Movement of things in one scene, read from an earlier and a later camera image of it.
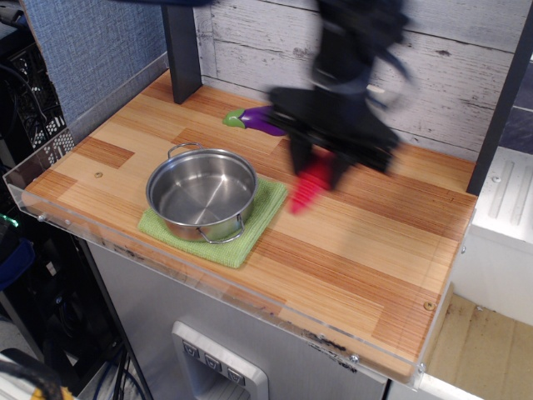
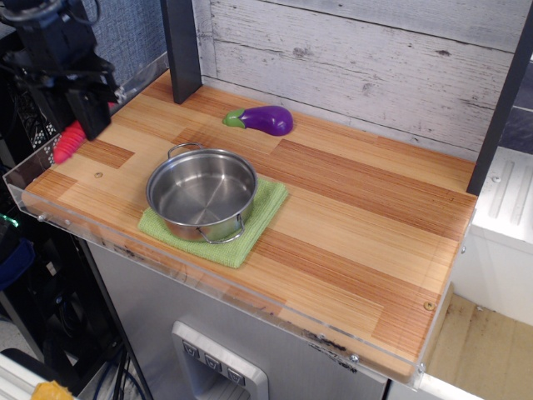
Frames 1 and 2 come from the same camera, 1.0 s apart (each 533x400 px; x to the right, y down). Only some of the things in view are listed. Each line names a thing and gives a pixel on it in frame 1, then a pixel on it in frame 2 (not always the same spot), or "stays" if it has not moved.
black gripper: (336, 121) → (59, 56)
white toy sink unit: (495, 266) stays
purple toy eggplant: (260, 117) stays
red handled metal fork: (311, 181) → (71, 139)
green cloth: (270, 200) stays
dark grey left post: (183, 47) stays
